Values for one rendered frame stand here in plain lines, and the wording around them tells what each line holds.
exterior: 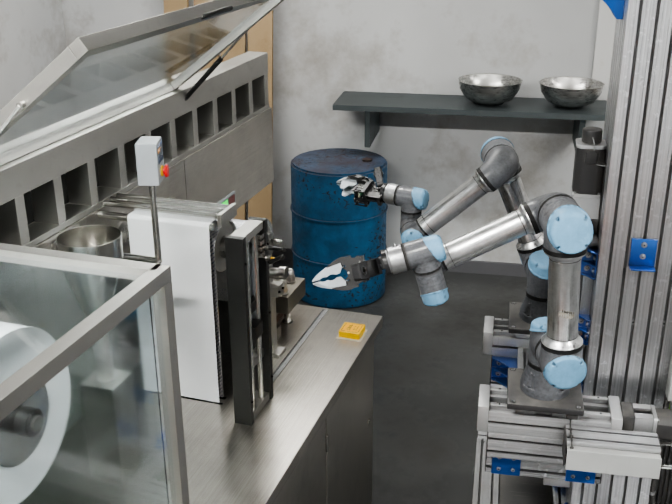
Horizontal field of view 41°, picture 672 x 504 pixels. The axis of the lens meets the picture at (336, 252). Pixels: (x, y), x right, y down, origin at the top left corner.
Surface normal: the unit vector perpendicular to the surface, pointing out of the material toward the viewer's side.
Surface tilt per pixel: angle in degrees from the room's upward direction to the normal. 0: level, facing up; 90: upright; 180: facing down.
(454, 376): 0
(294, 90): 90
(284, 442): 0
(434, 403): 0
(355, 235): 90
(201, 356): 90
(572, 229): 82
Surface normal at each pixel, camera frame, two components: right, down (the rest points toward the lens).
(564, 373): 0.04, 0.50
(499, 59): -0.18, 0.37
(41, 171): 0.95, 0.11
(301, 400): 0.00, -0.92
